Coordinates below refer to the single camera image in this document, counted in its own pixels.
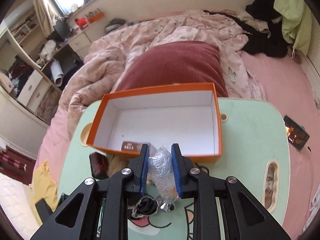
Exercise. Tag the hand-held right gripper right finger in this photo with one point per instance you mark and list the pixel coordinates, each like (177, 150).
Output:
(175, 170)

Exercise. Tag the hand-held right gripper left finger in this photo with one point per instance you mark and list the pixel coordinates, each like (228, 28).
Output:
(144, 170)

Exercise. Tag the clear plastic wrap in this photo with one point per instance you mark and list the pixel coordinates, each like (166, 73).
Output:
(160, 170)

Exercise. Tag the orange cardboard box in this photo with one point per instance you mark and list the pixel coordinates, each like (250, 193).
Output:
(162, 120)

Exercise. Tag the green cartoon desktop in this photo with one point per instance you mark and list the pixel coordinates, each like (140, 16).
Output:
(250, 142)

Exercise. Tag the furry tan plush item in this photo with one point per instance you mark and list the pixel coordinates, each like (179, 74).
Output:
(117, 165)

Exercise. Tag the brown packet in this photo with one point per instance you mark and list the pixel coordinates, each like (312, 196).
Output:
(130, 146)

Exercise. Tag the yellow cloth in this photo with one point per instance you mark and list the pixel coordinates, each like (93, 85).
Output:
(45, 182)

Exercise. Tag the white quilted mat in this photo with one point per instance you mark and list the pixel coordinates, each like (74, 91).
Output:
(15, 205)

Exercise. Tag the black lace-trimmed garment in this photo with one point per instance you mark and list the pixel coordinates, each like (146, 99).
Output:
(145, 206)

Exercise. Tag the dark patterned pouch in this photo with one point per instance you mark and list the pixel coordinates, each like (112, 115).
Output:
(98, 165)

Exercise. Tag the dark red patterned cloth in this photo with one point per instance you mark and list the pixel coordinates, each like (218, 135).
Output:
(12, 161)

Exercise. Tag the pink floral duvet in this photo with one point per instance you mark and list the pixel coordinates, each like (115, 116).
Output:
(105, 67)

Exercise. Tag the black smartphone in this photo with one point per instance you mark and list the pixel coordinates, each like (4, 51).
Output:
(296, 132)

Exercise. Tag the white bookshelf unit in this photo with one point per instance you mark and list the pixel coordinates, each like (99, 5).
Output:
(32, 85)

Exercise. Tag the rolled white paper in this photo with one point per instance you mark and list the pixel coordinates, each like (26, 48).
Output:
(57, 73)

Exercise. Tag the white drawer cabinet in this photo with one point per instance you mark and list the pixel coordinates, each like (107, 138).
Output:
(80, 41)

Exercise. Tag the dark grey folded cloth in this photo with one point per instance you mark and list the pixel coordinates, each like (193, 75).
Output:
(115, 25)

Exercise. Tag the black clothes pile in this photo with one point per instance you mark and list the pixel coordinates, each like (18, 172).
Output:
(265, 40)

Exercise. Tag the orange storage tray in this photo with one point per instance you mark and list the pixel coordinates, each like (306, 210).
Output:
(96, 17)

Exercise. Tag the red container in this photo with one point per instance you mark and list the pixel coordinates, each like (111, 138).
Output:
(82, 22)

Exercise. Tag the black monitor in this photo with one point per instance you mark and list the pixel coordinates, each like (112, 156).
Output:
(62, 28)

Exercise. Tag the light green garment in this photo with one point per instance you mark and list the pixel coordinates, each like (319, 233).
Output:
(292, 17)

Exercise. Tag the beige curtain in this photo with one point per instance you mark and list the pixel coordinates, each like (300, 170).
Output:
(41, 2)

